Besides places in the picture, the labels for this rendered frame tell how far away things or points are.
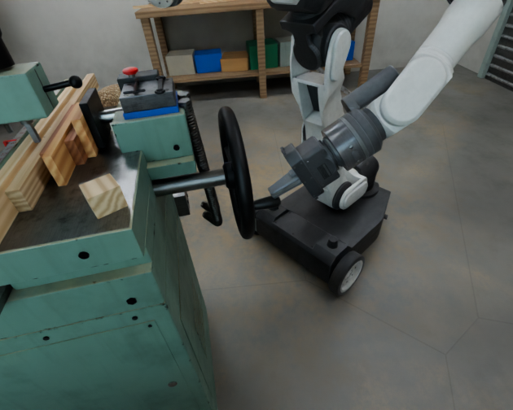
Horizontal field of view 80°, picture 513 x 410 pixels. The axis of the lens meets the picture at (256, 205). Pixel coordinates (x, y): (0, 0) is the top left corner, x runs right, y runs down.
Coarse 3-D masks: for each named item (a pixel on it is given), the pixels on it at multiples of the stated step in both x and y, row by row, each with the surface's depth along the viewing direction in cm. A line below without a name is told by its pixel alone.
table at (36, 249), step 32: (96, 160) 58; (128, 160) 57; (160, 160) 62; (192, 160) 62; (64, 192) 50; (128, 192) 49; (32, 224) 44; (64, 224) 44; (96, 224) 44; (128, 224) 43; (0, 256) 40; (32, 256) 42; (64, 256) 43; (96, 256) 44; (128, 256) 45
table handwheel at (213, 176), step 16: (224, 112) 58; (224, 128) 56; (224, 144) 75; (240, 144) 54; (224, 160) 78; (240, 160) 53; (192, 176) 65; (208, 176) 65; (224, 176) 65; (240, 176) 53; (160, 192) 64; (176, 192) 65; (240, 192) 54; (240, 208) 56; (240, 224) 69
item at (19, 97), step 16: (16, 64) 49; (32, 64) 48; (0, 80) 44; (16, 80) 45; (32, 80) 46; (0, 96) 46; (16, 96) 46; (32, 96) 47; (48, 96) 50; (0, 112) 47; (16, 112) 47; (32, 112) 48; (48, 112) 49
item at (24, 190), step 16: (96, 80) 91; (80, 96) 75; (64, 112) 67; (32, 160) 51; (16, 176) 47; (32, 176) 48; (48, 176) 53; (16, 192) 45; (32, 192) 48; (16, 208) 46; (32, 208) 47
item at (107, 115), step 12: (84, 96) 58; (96, 96) 61; (84, 108) 55; (96, 108) 60; (120, 108) 61; (96, 120) 58; (108, 120) 61; (96, 132) 58; (108, 132) 64; (96, 144) 60
